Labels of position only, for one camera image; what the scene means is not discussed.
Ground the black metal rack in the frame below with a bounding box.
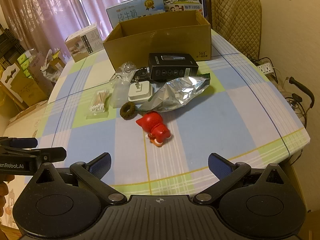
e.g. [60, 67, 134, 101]
[0, 24, 18, 67]

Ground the light blue milk carton box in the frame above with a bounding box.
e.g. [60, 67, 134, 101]
[106, 0, 165, 28]

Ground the clear plastic box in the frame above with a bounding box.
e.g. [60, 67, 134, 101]
[109, 61, 137, 83]

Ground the translucent plastic cup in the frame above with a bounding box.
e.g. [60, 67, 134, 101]
[110, 82, 131, 109]

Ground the pink curtain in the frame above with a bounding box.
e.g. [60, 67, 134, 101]
[0, 0, 160, 63]

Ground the silver foil bag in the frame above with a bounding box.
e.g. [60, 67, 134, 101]
[138, 72, 211, 113]

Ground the small appliance packaging box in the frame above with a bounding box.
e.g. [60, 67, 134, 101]
[65, 22, 104, 63]

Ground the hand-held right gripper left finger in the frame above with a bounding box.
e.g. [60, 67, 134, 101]
[32, 152, 128, 205]

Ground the plaid tablecloth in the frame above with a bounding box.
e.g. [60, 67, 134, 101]
[2, 29, 311, 198]

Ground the black curved handle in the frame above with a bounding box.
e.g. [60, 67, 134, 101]
[288, 76, 315, 109]

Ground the large brown cardboard floor box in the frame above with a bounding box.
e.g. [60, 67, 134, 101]
[0, 62, 49, 111]

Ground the red toy figure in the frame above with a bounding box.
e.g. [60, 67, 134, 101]
[136, 112, 172, 147]

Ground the chair with quilted cover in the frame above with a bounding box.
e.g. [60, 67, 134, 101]
[205, 0, 263, 58]

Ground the white plug charger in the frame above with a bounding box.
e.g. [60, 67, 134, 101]
[128, 81, 153, 104]

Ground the white power strip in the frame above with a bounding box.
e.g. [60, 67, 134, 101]
[257, 62, 275, 75]

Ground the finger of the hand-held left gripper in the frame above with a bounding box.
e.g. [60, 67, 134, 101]
[0, 147, 67, 161]
[0, 136, 38, 149]

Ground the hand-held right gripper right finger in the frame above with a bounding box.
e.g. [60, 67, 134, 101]
[193, 152, 286, 205]

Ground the cardboard box with plastic bag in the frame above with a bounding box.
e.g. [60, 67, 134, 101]
[41, 48, 66, 83]

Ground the brown hair tie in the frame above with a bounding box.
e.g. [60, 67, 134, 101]
[120, 102, 137, 121]

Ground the stack of green tissue boxes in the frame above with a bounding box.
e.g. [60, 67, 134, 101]
[17, 50, 36, 79]

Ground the black product box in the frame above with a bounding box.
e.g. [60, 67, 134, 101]
[148, 53, 199, 81]

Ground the cotton swab pack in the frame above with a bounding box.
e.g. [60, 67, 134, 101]
[86, 89, 111, 119]

